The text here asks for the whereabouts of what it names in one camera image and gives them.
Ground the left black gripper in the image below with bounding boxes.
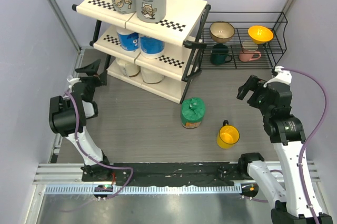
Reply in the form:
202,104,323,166
75,60,107,101

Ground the cream paper towel roll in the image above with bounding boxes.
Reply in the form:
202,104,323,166
115,58,140,78
140,67,164,84

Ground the green paper towel roll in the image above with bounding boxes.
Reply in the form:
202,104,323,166
181,97,206,129

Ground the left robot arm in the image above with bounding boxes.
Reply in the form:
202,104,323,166
48,59,112,181

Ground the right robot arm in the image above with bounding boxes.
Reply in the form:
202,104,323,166
237,73,333,223

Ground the cream checkered three-tier shelf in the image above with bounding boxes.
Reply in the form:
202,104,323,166
72,0,211,104

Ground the pink mug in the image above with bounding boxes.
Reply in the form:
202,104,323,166
239,40,262,62

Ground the yellow enamel mug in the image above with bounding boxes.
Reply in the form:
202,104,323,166
216,120,240,149

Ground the dark green mug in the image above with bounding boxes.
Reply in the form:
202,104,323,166
210,44,233,66

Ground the yellow orange bowl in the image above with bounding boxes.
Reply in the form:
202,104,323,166
248,25,274,44

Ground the beige brown bowl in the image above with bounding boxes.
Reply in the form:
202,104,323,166
209,22,235,44

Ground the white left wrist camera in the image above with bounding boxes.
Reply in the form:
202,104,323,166
67,75,80,89

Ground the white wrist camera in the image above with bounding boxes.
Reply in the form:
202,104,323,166
67,75,80,89
263,66,292,88

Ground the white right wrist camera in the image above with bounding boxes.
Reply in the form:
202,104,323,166
263,66,292,88

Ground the black wire rack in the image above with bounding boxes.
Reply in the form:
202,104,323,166
200,11,288,70

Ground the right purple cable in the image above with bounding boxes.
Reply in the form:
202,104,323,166
242,68,330,224

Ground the white slotted cable duct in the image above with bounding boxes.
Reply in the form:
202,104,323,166
45,184,242,195

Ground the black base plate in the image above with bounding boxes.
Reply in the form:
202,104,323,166
81,162,252,187

